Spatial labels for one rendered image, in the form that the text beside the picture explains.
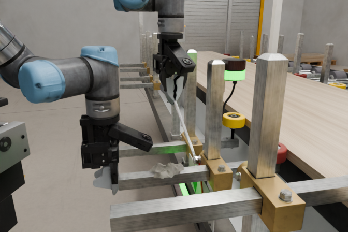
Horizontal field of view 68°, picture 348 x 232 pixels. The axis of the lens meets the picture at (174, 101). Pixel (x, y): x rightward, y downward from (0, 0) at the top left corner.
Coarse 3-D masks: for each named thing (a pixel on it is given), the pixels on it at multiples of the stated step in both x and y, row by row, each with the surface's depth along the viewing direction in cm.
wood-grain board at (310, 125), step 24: (240, 96) 122; (288, 96) 122; (312, 96) 122; (336, 96) 122; (288, 120) 91; (312, 120) 91; (336, 120) 91; (288, 144) 73; (312, 144) 73; (336, 144) 73; (312, 168) 61; (336, 168) 61
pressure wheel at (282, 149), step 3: (279, 144) 71; (282, 144) 71; (279, 147) 70; (282, 147) 70; (285, 147) 70; (279, 150) 68; (282, 150) 68; (285, 150) 68; (279, 153) 67; (282, 153) 67; (285, 153) 68; (279, 156) 67; (282, 156) 68; (285, 156) 69; (279, 159) 68; (282, 159) 68; (285, 159) 69; (276, 162) 68; (279, 162) 68; (282, 162) 68
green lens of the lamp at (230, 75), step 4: (228, 72) 65; (232, 72) 64; (236, 72) 64; (240, 72) 64; (244, 72) 65; (228, 76) 65; (232, 76) 64; (236, 76) 64; (240, 76) 65; (244, 76) 66
